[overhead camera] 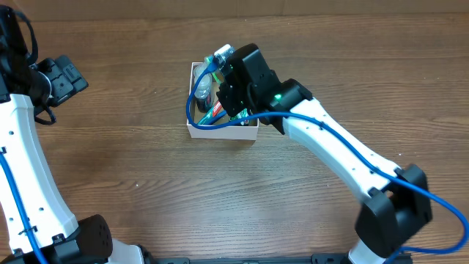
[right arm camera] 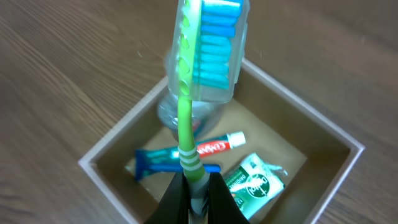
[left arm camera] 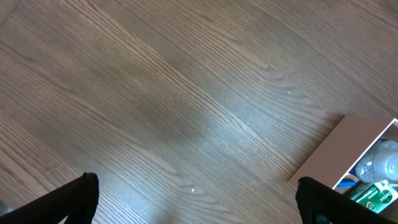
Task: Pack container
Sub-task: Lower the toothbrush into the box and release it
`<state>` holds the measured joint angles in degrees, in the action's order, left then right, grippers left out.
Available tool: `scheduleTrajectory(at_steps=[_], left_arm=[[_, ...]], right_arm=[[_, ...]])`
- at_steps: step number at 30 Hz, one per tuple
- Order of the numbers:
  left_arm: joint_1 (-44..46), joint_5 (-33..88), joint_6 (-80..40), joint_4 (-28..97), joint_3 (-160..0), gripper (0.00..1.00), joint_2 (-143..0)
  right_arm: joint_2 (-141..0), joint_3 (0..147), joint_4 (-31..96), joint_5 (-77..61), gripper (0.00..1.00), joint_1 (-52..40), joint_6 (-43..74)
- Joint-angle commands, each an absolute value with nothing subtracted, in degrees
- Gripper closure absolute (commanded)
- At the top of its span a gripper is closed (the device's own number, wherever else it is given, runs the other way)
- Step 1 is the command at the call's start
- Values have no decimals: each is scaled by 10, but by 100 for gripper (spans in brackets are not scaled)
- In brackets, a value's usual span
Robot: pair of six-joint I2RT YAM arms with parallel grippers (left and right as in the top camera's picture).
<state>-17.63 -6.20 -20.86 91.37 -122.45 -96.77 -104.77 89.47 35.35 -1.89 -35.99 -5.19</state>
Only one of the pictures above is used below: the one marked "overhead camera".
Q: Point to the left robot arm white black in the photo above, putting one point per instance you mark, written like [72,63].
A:
[41,227]

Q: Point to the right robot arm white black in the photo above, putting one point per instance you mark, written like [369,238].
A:
[390,213]

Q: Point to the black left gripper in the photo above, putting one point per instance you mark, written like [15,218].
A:
[64,81]

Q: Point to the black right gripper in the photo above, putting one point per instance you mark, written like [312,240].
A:
[226,92]

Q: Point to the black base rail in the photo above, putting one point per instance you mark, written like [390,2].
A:
[313,259]

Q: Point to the green Colgate toothpaste tube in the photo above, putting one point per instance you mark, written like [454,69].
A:
[210,117]

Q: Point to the open white cardboard box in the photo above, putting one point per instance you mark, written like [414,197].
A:
[236,132]

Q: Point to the green white toothbrush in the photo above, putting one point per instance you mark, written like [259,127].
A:
[217,76]

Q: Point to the green Dettol soap packet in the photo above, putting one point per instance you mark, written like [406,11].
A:
[244,113]

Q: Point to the blue disposable razor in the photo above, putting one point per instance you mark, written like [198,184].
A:
[216,118]

